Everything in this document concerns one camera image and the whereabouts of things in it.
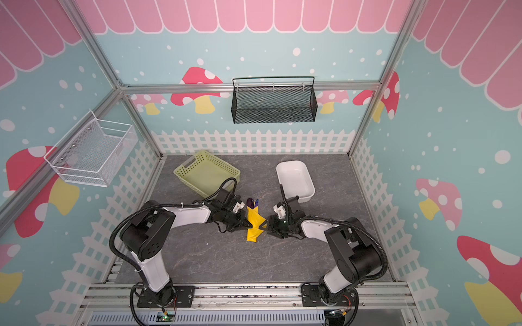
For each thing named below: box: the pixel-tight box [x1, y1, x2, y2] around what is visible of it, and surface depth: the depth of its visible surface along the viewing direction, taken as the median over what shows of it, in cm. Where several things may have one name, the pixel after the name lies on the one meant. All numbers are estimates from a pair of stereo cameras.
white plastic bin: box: [275, 160, 316, 204], surface depth 110 cm
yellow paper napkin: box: [246, 205, 266, 243], surface depth 93 cm
